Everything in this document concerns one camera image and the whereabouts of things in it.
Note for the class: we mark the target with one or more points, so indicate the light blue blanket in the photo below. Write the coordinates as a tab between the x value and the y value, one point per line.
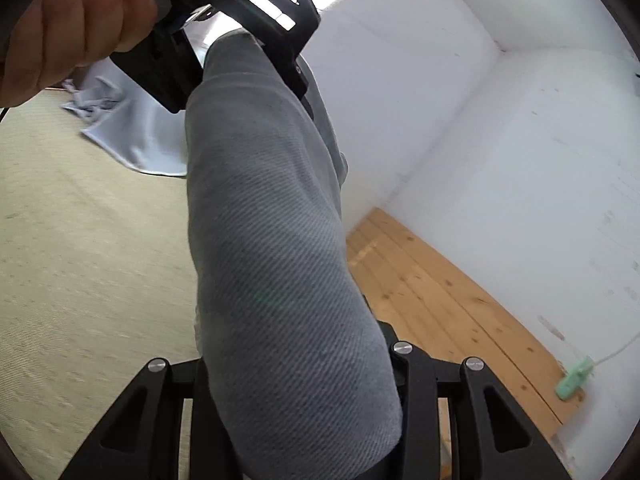
126	122

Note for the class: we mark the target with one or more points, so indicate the light blue denim pants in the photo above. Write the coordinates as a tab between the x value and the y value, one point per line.
297	365

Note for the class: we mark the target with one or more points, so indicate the green power strip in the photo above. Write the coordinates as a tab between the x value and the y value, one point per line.
574	378

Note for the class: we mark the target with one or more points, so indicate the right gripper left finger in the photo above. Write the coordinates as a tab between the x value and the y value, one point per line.
139	436

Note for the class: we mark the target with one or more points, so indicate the person's left hand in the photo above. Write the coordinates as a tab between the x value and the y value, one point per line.
54	37

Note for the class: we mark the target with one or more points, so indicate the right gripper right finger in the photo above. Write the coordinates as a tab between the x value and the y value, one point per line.
491	435

